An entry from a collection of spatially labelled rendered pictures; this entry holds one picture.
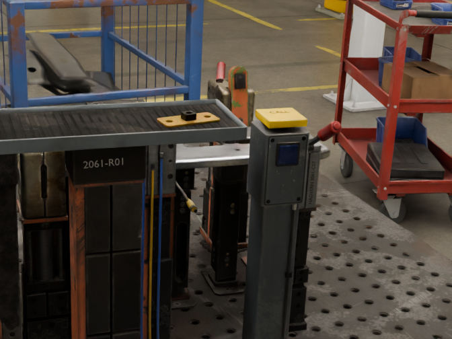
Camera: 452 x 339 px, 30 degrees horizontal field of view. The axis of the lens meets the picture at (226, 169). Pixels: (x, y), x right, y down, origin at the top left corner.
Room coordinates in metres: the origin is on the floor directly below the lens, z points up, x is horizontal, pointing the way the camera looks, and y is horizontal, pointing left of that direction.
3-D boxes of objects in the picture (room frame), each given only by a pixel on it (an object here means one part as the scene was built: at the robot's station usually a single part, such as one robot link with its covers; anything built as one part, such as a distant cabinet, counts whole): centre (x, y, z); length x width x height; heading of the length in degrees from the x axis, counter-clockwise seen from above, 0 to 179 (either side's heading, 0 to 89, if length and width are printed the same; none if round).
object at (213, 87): (1.71, 0.00, 0.88); 0.15 x 0.11 x 0.36; 19
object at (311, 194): (1.38, -0.12, 0.88); 0.11 x 0.10 x 0.36; 19
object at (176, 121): (1.13, 0.06, 1.17); 0.08 x 0.04 x 0.01; 121
